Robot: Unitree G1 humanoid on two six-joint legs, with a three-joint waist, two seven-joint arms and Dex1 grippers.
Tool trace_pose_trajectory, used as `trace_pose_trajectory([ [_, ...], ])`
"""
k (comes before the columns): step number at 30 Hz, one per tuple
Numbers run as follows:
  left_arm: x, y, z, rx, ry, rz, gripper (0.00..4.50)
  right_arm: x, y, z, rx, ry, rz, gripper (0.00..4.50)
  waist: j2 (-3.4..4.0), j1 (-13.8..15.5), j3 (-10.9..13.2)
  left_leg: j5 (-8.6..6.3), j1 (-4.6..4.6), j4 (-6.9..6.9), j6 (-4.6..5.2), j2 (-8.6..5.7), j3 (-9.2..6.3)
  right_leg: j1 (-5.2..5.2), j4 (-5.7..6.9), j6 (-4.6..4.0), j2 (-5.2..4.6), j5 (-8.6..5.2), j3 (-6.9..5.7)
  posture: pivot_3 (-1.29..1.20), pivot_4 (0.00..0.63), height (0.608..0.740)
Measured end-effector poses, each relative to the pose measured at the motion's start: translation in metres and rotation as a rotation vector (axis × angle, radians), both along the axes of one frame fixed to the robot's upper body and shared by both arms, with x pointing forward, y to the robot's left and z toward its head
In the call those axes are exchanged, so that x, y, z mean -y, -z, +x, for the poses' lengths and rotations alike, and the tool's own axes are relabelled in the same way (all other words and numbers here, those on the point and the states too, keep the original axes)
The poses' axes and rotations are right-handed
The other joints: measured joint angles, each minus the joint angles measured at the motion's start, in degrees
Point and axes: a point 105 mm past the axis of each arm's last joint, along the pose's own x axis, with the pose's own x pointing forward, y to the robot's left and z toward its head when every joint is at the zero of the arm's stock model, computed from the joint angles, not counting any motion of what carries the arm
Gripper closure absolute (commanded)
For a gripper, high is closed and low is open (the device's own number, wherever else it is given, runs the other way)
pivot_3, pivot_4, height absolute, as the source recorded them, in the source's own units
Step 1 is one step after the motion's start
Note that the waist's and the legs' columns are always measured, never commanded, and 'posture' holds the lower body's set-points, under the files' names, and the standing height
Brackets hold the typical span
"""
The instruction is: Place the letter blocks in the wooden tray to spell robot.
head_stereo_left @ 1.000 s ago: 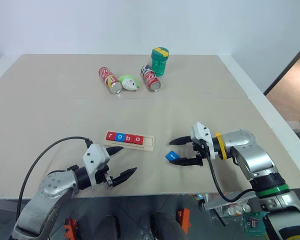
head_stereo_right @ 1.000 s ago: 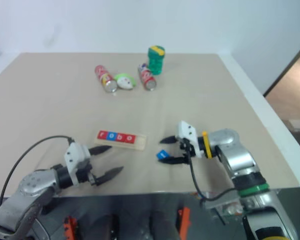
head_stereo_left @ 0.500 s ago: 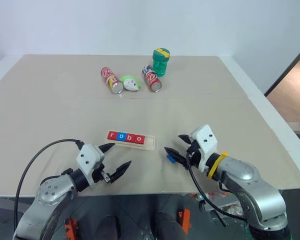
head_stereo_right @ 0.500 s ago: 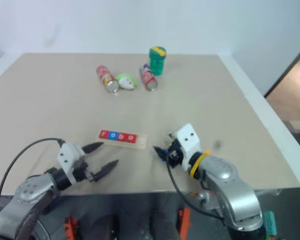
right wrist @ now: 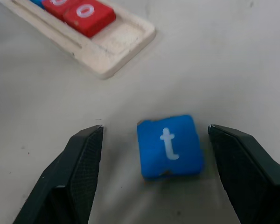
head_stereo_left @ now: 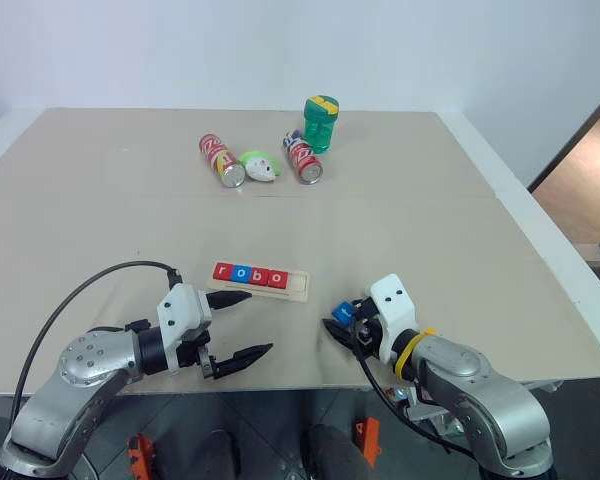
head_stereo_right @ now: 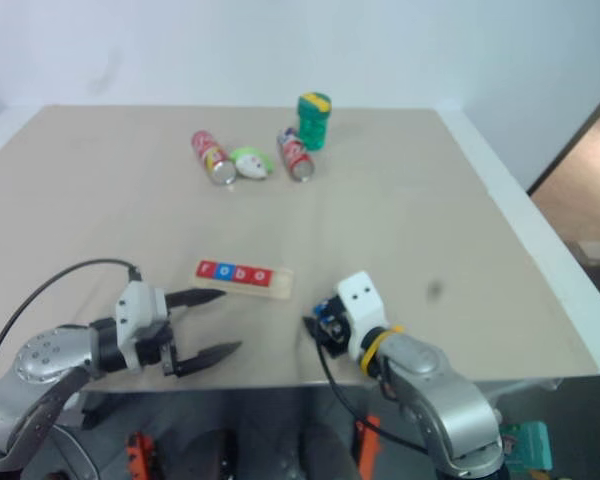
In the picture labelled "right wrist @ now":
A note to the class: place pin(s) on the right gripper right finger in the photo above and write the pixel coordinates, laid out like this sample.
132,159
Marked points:
252,177

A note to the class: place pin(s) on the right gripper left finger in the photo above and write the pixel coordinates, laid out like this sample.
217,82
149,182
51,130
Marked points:
70,182

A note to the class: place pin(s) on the blue letter tile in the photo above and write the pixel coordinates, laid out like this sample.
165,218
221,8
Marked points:
170,149

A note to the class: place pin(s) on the red letter tile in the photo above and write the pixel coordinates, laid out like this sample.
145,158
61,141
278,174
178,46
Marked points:
58,7
88,18

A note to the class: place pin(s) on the light wooden letter tray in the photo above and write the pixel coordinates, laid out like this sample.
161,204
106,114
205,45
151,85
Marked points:
112,49

